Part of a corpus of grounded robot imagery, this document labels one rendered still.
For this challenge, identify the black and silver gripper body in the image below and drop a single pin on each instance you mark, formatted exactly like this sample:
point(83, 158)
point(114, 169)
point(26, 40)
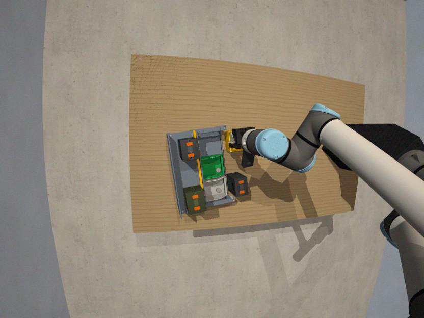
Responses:
point(238, 134)

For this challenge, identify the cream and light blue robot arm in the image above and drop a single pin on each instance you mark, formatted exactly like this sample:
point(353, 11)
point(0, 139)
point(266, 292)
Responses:
point(400, 183)

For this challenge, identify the yellow bin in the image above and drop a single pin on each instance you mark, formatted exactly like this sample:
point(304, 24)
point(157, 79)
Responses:
point(227, 139)

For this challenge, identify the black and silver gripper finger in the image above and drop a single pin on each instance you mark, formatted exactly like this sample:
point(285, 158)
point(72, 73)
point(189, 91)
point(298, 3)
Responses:
point(232, 141)

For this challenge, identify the grey metal rack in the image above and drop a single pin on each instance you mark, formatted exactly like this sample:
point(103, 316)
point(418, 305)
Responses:
point(185, 173)

